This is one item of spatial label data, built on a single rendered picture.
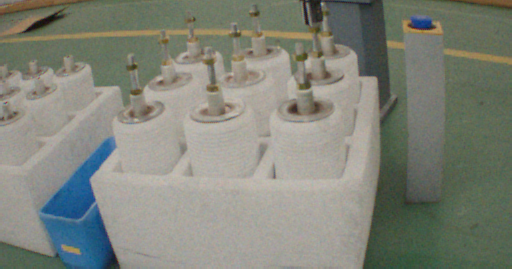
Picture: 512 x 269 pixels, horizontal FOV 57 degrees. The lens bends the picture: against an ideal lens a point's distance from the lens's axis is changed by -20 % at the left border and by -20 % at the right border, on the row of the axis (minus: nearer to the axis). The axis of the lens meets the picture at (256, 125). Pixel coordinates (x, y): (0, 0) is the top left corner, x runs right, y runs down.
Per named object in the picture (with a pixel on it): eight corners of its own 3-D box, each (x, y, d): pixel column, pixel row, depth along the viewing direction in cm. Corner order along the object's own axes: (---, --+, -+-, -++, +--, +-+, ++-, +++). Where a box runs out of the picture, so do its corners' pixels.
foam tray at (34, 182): (25, 152, 135) (10, 92, 128) (136, 161, 123) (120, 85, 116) (-53, 225, 102) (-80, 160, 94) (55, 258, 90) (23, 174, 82)
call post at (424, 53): (406, 183, 101) (402, 21, 88) (439, 182, 99) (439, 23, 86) (405, 204, 95) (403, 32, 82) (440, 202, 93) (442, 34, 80)
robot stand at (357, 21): (346, 94, 143) (333, -19, 131) (398, 101, 136) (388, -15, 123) (323, 118, 132) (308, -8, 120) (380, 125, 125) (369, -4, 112)
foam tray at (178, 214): (191, 161, 120) (177, 80, 113) (380, 162, 110) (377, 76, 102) (120, 270, 86) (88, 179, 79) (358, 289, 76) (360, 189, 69)
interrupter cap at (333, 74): (351, 83, 82) (351, 78, 82) (301, 91, 81) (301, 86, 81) (335, 67, 89) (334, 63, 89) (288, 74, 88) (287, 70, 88)
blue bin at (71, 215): (121, 187, 113) (107, 135, 108) (166, 192, 110) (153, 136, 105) (57, 267, 87) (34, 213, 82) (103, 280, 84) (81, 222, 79)
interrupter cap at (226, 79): (220, 74, 92) (219, 70, 92) (268, 70, 91) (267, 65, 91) (212, 92, 85) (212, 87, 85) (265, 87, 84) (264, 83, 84)
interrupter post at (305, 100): (294, 111, 75) (291, 87, 74) (311, 107, 76) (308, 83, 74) (301, 117, 73) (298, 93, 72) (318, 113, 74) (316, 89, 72)
